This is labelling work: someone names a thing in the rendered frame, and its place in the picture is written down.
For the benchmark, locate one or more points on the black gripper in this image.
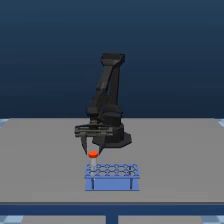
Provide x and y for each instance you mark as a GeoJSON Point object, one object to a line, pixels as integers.
{"type": "Point", "coordinates": [93, 130]}

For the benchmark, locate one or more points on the dark six-joint robot arm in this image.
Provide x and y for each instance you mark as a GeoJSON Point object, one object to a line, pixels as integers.
{"type": "Point", "coordinates": [111, 100]}

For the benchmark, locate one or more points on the centrifuge tube with orange cap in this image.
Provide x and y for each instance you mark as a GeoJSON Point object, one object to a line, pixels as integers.
{"type": "Point", "coordinates": [93, 160]}

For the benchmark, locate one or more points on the blue tube rack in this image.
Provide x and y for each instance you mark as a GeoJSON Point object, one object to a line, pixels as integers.
{"type": "Point", "coordinates": [111, 180]}

